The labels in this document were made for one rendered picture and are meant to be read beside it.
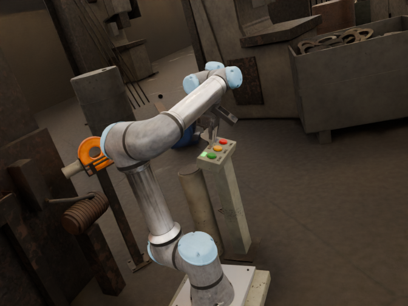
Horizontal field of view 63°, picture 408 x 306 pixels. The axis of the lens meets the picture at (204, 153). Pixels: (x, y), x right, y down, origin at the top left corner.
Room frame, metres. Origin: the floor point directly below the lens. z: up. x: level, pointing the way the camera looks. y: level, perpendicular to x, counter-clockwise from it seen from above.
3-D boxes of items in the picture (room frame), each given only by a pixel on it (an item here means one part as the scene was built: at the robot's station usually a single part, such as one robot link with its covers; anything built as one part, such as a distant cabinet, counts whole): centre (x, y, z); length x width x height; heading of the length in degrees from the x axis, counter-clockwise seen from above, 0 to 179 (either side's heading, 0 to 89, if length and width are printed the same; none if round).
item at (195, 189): (1.48, 0.09, 0.26); 0.12 x 0.12 x 0.52
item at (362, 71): (2.70, -1.43, 0.39); 1.03 x 0.83 x 0.77; 75
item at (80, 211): (1.44, 0.63, 0.27); 0.22 x 0.13 x 0.53; 150
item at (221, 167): (1.44, -0.07, 0.31); 0.24 x 0.16 x 0.62; 150
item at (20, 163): (1.43, 0.80, 0.68); 0.11 x 0.08 x 0.24; 60
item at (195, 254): (0.88, 0.11, 0.48); 0.13 x 0.12 x 0.14; 46
